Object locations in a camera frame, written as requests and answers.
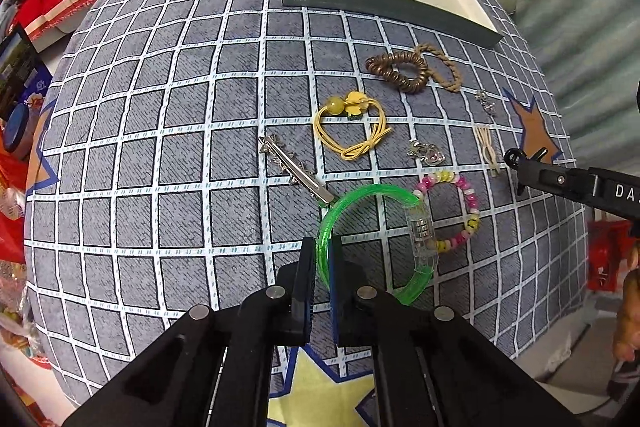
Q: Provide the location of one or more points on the silver heart charm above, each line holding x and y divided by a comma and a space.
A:
428, 154

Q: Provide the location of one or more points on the grey grid patterned cloth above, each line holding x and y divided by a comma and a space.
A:
153, 197

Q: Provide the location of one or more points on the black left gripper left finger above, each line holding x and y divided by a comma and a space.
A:
297, 278

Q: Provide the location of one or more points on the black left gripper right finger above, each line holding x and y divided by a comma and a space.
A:
348, 315

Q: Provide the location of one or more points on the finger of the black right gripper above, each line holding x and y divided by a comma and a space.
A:
606, 190

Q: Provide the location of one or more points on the silver metal hair clip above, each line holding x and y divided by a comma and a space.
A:
297, 173

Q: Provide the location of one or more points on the green translucent bangle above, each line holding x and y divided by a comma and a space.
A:
389, 231

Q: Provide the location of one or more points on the small silver earring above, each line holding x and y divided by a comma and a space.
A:
488, 106

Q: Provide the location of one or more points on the person's right hand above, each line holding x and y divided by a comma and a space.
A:
626, 340

